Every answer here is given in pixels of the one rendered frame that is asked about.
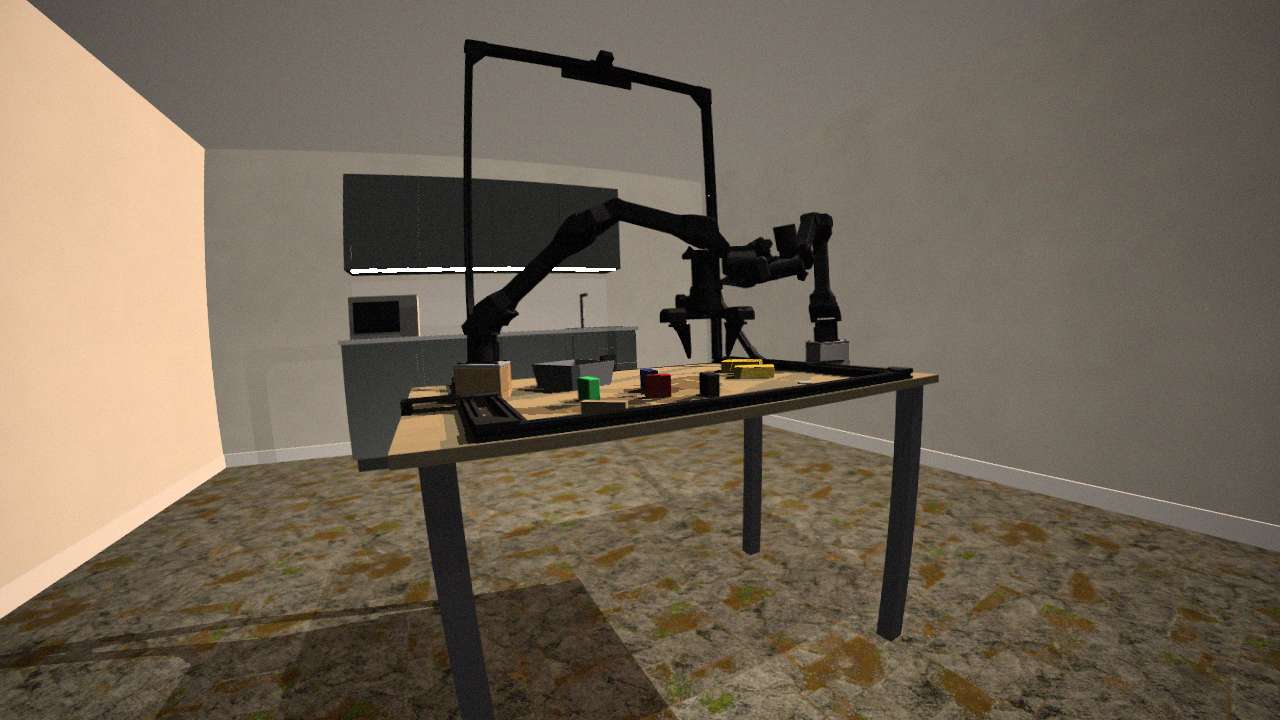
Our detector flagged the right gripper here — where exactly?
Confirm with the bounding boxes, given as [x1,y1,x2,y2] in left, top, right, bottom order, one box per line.
[660,279,755,359]

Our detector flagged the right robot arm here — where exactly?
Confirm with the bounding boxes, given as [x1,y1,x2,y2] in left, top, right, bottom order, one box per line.
[461,199,758,364]

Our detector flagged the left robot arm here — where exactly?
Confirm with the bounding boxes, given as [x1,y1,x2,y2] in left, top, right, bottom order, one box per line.
[750,211,841,342]

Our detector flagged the red block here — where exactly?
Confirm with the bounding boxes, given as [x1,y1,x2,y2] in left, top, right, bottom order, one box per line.
[644,373,672,398]

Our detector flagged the green block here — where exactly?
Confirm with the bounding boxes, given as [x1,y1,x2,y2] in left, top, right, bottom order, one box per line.
[577,377,600,400]

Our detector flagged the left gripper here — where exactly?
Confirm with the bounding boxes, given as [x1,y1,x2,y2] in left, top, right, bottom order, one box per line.
[721,256,785,288]

